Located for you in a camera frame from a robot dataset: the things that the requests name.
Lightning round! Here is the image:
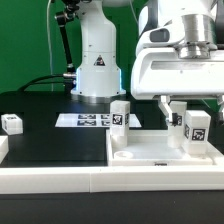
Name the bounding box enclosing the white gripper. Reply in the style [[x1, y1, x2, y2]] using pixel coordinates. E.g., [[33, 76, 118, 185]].
[[131, 48, 224, 126]]

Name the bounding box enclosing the white square table top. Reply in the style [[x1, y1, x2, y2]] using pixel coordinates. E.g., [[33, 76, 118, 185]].
[[106, 130, 224, 166]]

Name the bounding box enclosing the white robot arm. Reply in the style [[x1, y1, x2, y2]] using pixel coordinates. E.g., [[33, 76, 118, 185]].
[[72, 0, 224, 125]]

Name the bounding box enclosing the white base marker plate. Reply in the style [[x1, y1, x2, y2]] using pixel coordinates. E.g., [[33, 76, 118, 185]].
[[54, 113, 143, 129]]

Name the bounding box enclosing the white u-shaped obstacle fence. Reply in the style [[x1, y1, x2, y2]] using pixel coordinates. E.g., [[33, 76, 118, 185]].
[[0, 134, 224, 195]]

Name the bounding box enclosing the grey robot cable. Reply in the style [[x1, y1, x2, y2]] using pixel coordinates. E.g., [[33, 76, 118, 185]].
[[129, 0, 140, 26]]

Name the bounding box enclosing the black cable bundle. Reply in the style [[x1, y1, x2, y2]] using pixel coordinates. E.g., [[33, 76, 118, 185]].
[[17, 73, 76, 93]]

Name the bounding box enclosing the white cable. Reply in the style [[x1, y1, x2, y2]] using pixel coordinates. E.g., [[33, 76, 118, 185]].
[[46, 0, 56, 92]]

